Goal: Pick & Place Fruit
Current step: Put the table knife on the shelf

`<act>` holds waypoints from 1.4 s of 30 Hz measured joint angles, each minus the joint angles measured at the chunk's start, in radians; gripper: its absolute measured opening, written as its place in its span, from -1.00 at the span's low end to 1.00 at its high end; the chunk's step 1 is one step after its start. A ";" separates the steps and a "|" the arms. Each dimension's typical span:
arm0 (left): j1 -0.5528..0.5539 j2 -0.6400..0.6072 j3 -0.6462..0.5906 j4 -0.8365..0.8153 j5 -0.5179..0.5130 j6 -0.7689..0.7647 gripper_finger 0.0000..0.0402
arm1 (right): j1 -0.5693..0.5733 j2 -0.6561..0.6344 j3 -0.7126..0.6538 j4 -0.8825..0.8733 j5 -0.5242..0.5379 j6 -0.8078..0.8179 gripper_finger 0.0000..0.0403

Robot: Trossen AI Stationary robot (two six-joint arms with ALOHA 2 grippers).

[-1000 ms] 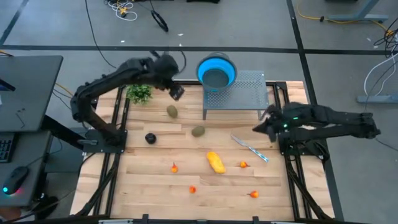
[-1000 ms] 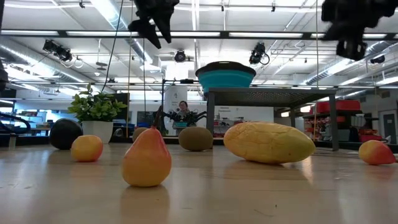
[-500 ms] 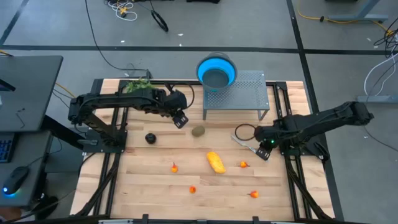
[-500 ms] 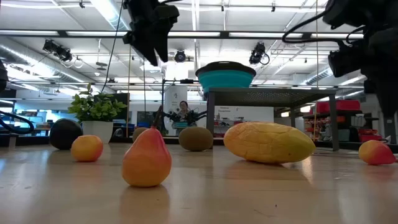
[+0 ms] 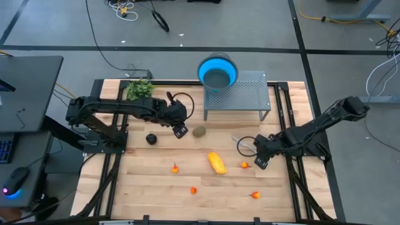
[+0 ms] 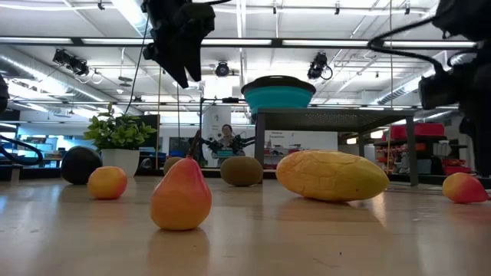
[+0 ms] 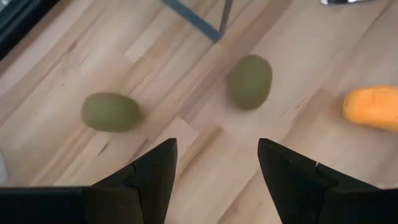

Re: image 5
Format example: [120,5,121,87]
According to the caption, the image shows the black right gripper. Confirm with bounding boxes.
[253,133,284,171]

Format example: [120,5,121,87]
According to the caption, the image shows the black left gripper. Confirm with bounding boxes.
[161,99,189,139]

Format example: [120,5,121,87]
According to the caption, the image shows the olive green oval fruit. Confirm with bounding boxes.
[191,125,208,139]

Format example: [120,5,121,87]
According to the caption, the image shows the dark avocado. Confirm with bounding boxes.
[145,132,158,146]

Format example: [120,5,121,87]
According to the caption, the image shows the yellow oblong fruit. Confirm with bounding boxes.
[207,151,228,176]

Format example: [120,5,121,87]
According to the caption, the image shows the green plant in white pot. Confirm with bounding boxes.
[125,78,156,102]

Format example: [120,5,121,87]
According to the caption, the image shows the blue grey collapsible bowl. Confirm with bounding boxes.
[196,52,240,94]

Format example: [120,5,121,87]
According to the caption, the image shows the grey perforated metal stand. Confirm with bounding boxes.
[203,70,272,122]

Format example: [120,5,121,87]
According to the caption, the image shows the grey metal desk foot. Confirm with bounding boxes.
[358,95,400,104]
[327,0,391,23]

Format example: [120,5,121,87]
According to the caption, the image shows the black desk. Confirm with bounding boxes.
[0,56,64,134]

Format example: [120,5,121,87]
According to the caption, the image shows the dark grey desk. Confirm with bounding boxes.
[0,130,53,209]

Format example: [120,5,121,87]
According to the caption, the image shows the black computer mouse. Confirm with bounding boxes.
[2,166,31,197]

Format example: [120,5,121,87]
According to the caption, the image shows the black keyboard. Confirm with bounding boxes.
[0,133,17,164]

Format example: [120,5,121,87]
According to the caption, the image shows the black looped gripper cable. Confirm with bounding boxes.
[171,91,196,121]
[236,136,259,158]

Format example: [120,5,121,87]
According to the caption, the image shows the long black floor cable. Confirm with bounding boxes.
[84,0,152,74]

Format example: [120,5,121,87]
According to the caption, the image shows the black metal table frame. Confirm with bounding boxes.
[70,77,348,225]

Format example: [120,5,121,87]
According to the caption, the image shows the coiled black cable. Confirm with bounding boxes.
[151,9,171,33]

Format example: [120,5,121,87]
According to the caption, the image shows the silver aluminium rail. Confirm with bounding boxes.
[98,219,135,225]

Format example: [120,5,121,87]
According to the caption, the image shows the yellow cable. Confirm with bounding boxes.
[298,0,397,36]
[55,82,77,99]

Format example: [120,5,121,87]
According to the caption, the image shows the white cable bundle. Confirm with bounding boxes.
[105,0,139,22]

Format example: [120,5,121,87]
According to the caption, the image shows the white floor cables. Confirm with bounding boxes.
[364,51,400,98]

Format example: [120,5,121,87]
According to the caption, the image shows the thin black desk cable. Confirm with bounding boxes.
[15,107,26,130]

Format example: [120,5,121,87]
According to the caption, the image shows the tangled black cables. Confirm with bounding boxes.
[374,26,400,59]

